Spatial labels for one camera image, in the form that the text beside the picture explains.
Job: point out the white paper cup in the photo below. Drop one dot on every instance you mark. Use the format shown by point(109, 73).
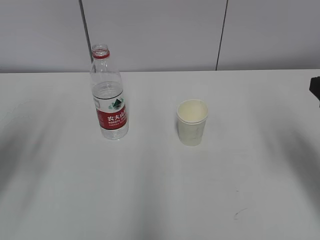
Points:
point(191, 119)

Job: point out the clear Nongfu Spring water bottle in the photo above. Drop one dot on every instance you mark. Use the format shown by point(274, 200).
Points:
point(108, 94)

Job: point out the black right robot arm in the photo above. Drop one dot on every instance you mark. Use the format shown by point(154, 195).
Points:
point(314, 87)

